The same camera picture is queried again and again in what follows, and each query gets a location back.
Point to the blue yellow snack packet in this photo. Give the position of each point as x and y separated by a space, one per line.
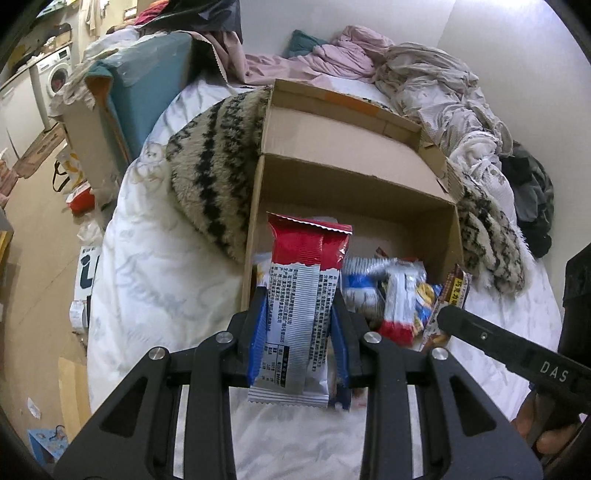
425 300

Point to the brown yellow snack packet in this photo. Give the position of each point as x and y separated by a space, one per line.
455 286

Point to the dark plastic bag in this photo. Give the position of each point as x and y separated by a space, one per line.
194 14

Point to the blue printed paper bag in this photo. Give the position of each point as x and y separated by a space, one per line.
46 445

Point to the white washing machine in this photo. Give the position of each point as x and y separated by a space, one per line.
53 83

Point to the white yellow tote bag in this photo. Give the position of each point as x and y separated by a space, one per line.
69 168

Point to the small white carton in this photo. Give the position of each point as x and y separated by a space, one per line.
79 314

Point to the flat cardboard piece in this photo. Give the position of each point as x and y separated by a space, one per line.
74 392

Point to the white red packet in box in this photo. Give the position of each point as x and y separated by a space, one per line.
399 295

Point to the teal cloth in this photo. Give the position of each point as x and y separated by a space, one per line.
304 44

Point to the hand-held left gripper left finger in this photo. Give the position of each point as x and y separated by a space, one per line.
256 332

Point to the fuzzy cream black patterned blanket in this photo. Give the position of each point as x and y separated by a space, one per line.
212 175

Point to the brown floor rug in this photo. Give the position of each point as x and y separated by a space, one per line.
39 150

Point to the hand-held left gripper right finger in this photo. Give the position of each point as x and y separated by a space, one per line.
339 337

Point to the dark clothes pile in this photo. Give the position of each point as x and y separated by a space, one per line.
531 198

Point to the cardboard box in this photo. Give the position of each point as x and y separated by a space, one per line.
351 184

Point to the red container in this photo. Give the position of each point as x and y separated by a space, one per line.
81 198

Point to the blue white snack packet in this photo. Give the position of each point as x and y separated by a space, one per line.
364 286

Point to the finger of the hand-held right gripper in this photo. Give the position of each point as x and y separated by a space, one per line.
498 348

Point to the white blue printed bag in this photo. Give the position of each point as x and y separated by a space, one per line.
87 270

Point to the person's right hand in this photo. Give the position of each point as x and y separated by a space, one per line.
558 441

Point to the white patterned towel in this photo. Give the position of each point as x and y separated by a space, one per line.
78 78

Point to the beige pink garment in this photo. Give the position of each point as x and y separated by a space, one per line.
226 55

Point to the white cabinet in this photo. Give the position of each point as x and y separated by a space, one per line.
18 110

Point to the pink crumpled clothing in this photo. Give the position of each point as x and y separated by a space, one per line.
341 50

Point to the white floral crumpled sheet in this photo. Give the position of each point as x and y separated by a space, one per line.
429 87

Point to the red white snack bar packet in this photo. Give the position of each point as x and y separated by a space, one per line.
300 295

